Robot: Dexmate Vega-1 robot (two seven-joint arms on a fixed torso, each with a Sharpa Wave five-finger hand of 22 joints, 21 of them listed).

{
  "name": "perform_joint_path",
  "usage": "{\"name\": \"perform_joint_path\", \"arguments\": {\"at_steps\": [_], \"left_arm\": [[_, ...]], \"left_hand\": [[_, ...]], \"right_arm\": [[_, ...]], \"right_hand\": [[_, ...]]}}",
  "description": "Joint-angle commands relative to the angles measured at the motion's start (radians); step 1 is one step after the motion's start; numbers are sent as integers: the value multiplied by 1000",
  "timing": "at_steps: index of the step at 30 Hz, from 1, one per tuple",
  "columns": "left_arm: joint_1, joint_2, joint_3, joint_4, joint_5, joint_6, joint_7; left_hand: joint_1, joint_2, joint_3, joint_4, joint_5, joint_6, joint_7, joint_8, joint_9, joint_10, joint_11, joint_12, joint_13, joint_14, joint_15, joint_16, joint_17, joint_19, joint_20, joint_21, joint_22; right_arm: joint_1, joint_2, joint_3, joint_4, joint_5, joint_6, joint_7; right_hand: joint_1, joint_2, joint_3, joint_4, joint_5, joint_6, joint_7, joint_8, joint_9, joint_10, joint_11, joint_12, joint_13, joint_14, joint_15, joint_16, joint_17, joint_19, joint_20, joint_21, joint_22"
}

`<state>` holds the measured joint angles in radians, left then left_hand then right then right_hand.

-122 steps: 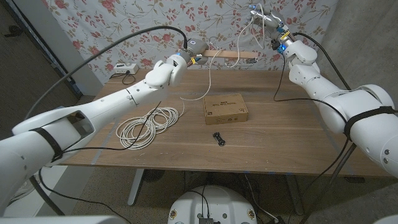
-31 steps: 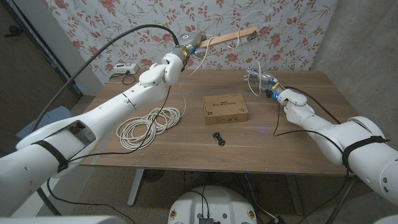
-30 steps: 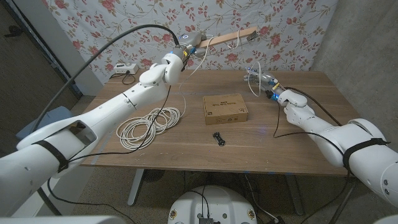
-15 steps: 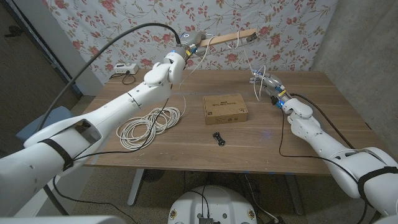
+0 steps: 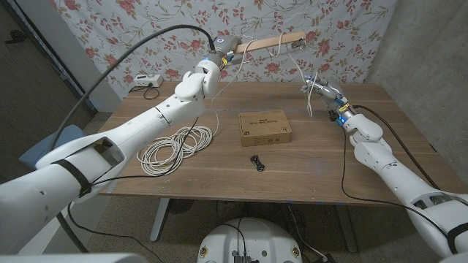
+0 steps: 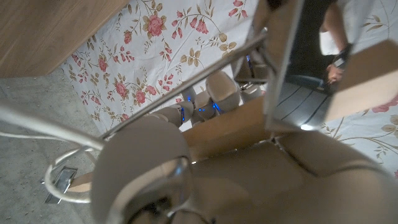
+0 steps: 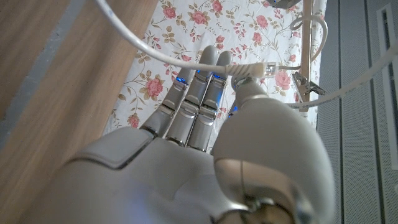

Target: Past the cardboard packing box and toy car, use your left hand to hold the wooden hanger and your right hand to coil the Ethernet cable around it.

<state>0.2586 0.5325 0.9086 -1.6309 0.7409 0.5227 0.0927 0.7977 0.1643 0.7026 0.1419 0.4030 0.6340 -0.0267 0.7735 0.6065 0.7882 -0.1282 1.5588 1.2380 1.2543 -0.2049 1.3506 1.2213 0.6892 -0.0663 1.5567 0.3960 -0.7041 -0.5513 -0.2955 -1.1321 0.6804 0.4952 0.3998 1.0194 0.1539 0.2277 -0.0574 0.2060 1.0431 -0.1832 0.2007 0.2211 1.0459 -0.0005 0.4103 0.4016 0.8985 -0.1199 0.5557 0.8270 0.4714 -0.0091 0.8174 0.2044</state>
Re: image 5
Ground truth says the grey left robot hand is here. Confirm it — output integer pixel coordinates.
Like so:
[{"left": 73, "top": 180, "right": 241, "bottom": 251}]
[{"left": 204, "top": 35, "right": 244, "bottom": 69}]

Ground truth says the white power strip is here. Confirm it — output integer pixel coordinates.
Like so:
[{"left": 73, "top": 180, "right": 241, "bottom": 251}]
[{"left": 133, "top": 74, "right": 164, "bottom": 88}]

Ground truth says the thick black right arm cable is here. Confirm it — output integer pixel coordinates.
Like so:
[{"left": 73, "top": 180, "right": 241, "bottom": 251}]
[{"left": 352, "top": 104, "right": 439, "bottom": 190}]

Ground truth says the white table leg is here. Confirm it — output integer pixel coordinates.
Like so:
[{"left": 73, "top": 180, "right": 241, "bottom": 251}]
[
  {"left": 334, "top": 204, "right": 359, "bottom": 254},
  {"left": 149, "top": 198, "right": 171, "bottom": 243}
]

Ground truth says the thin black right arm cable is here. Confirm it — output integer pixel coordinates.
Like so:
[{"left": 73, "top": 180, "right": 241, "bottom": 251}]
[{"left": 341, "top": 129, "right": 449, "bottom": 238}]

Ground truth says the black power cord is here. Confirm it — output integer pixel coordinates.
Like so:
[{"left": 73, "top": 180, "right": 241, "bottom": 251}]
[{"left": 127, "top": 83, "right": 161, "bottom": 101}]

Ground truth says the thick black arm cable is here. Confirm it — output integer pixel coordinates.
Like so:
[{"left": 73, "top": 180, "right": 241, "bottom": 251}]
[
  {"left": 47, "top": 24, "right": 216, "bottom": 153},
  {"left": 352, "top": 104, "right": 439, "bottom": 190}
]

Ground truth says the blue padded chair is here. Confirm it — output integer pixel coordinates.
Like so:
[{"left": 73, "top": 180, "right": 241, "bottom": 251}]
[{"left": 18, "top": 124, "right": 83, "bottom": 171}]

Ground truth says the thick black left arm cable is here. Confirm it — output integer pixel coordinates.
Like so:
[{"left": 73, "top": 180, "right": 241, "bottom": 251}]
[{"left": 47, "top": 24, "right": 216, "bottom": 153}]

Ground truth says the cardboard packing box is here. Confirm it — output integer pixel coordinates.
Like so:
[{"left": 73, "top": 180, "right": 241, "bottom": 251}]
[{"left": 238, "top": 110, "right": 293, "bottom": 148}]

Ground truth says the floral backdrop cloth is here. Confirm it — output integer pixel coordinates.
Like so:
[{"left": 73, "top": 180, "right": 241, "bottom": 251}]
[{"left": 49, "top": 0, "right": 399, "bottom": 100}]

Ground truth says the small black connector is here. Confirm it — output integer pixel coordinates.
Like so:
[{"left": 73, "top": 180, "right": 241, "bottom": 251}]
[{"left": 249, "top": 155, "right": 266, "bottom": 172}]

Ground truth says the black door handle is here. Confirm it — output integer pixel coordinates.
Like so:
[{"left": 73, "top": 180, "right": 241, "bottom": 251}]
[{"left": 4, "top": 29, "right": 29, "bottom": 45}]

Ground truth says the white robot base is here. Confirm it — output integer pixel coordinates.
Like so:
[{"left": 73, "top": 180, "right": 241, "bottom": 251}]
[{"left": 197, "top": 217, "right": 303, "bottom": 263}]

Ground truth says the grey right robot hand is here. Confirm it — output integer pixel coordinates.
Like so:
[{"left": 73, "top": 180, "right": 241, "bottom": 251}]
[{"left": 300, "top": 75, "right": 351, "bottom": 123}]

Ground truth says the white Ethernet cable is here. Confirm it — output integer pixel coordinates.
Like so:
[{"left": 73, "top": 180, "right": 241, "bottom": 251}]
[{"left": 137, "top": 33, "right": 319, "bottom": 177}]

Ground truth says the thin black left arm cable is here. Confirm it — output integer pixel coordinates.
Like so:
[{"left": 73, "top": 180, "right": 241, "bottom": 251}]
[{"left": 67, "top": 116, "right": 200, "bottom": 263}]

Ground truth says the white robot torso edge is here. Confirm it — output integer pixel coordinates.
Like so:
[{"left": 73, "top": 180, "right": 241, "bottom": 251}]
[{"left": 0, "top": 253, "right": 149, "bottom": 263}]

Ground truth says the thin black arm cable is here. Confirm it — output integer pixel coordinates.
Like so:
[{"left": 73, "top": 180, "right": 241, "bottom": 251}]
[
  {"left": 67, "top": 116, "right": 200, "bottom": 263},
  {"left": 341, "top": 129, "right": 449, "bottom": 238}
]

